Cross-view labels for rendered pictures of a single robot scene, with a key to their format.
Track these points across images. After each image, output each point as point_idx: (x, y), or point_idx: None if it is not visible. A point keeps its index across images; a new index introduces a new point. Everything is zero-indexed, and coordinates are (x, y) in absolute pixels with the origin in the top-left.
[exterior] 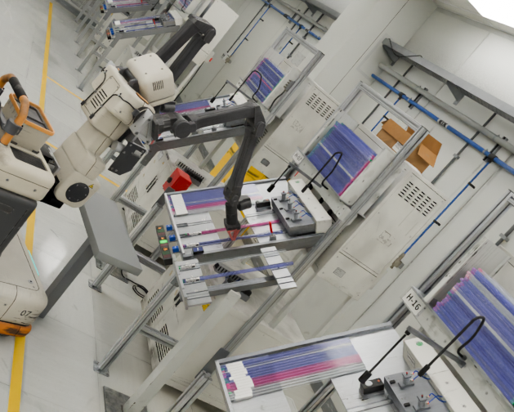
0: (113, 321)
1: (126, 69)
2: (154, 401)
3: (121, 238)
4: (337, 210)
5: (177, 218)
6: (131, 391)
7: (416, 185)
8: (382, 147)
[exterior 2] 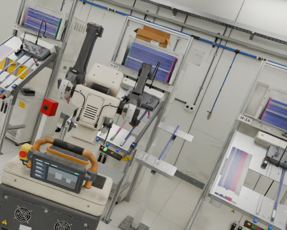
0: None
1: (93, 84)
2: (126, 210)
3: (98, 165)
4: (167, 89)
5: None
6: (120, 216)
7: (185, 61)
8: (158, 47)
